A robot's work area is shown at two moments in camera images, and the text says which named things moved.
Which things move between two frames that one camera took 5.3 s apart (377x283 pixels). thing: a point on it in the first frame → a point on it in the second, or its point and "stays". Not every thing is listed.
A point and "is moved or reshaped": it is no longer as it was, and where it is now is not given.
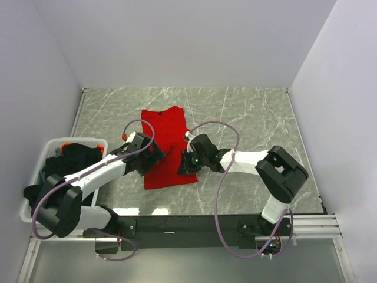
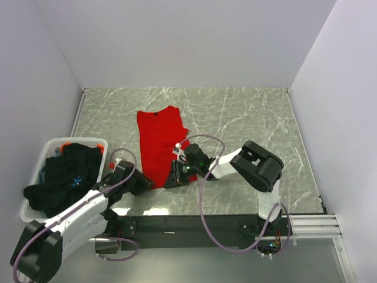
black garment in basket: [72, 157] stays
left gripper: [156, 155] → [143, 183]
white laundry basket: [51, 148] stays
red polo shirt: [169, 127] is moved or reshaped
